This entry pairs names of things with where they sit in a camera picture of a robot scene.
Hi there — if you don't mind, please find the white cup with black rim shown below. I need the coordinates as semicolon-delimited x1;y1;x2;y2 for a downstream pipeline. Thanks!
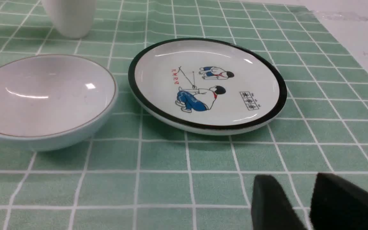
41;0;97;39

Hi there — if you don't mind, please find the green checkered tablecloth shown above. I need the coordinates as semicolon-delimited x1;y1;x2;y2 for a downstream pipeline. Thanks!
0;0;368;230

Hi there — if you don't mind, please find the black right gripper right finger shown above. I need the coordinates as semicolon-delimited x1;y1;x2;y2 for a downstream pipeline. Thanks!
309;173;368;230

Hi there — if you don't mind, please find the pale blue ceramic bowl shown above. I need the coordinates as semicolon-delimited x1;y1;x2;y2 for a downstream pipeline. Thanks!
0;54;119;152

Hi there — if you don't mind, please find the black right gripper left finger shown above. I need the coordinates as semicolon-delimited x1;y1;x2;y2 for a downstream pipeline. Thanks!
251;174;306;230

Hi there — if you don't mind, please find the white plate with cartoon print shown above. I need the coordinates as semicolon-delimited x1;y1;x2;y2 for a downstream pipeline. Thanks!
128;38;287;136

